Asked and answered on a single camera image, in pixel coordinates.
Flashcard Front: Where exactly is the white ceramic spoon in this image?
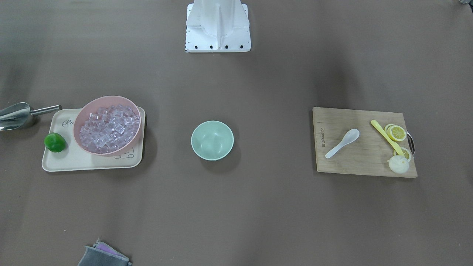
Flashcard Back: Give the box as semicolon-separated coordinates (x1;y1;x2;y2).
325;129;360;159

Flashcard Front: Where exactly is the mint green bowl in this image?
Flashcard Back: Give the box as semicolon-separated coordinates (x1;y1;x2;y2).
191;120;235;161

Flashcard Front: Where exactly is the pile of clear ice cubes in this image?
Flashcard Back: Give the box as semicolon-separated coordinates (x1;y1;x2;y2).
78;104;141;154

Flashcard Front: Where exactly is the pink bowl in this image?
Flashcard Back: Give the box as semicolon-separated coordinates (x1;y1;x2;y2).
73;96;145;157

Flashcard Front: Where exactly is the metal ice scoop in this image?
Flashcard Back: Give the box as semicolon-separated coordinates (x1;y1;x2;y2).
0;102;62;131

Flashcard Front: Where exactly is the wooden cutting board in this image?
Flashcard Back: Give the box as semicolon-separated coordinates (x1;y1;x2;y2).
312;107;418;178

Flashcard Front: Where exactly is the lemon slice upper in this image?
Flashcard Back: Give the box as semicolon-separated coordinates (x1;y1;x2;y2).
384;123;407;142

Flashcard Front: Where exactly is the lemon slice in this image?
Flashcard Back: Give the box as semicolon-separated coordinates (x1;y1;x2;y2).
389;147;412;163
384;123;407;142

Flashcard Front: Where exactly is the cream serving tray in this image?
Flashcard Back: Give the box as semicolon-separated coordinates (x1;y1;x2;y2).
41;108;144;172

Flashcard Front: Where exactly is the lemon slice lower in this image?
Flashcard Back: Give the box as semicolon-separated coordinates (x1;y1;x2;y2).
389;147;412;163

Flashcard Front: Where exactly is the grey folded cloth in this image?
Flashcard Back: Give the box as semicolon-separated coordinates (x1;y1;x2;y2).
78;239;132;266

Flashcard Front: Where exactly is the green lime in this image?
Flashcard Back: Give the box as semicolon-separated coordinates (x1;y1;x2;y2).
44;132;67;153

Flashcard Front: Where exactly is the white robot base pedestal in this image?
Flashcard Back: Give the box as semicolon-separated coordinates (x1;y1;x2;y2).
185;0;252;53

